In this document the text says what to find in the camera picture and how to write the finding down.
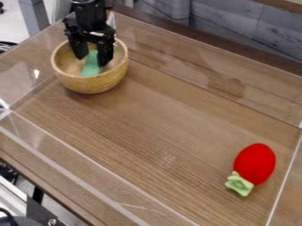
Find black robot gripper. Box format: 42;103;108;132
63;0;116;67

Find green rectangular stick block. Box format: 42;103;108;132
80;49;103;77

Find brown wooden bowl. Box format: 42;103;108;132
51;39;130;94

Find clear acrylic tray walls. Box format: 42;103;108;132
0;16;302;226

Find black table leg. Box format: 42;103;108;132
32;187;44;204

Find red plush strawberry toy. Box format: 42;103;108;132
226;143;277;197

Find black bracket with bolt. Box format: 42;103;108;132
26;198;67;226

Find black cable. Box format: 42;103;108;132
0;206;19;226

